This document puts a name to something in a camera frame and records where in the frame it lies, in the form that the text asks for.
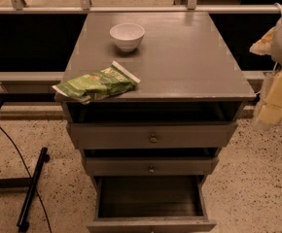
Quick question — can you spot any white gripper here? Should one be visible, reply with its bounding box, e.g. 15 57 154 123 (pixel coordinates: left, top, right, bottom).
249 28 282 125

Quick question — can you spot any grey bottom drawer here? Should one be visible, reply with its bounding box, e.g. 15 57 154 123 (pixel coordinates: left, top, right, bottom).
87 176 216 233

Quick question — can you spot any grey drawer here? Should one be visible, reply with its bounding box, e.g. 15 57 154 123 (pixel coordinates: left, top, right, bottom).
84 157 219 177
87 176 216 233
67 122 237 150

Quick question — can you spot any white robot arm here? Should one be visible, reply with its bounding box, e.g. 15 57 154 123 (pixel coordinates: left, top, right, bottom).
249 3 282 129

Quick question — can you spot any grey wooden drawer cabinet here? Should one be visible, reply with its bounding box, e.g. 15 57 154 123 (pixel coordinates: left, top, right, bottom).
54 11 257 180

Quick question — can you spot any grey top drawer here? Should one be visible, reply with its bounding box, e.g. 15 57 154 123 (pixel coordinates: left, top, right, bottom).
67 122 237 150

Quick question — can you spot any grey middle drawer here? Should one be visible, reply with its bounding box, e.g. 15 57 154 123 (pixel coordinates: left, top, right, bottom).
84 157 219 177

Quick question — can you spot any white ceramic bowl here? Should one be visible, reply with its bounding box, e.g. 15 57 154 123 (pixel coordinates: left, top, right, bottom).
110 23 145 52

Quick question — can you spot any green snack bag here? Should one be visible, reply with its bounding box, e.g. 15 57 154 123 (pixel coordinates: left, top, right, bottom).
53 61 140 104

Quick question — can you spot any black stand base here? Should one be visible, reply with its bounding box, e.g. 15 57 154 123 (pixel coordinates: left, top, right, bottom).
0 148 50 233

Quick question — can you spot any white hanging cable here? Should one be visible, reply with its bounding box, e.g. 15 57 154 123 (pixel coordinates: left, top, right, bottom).
273 2 282 17

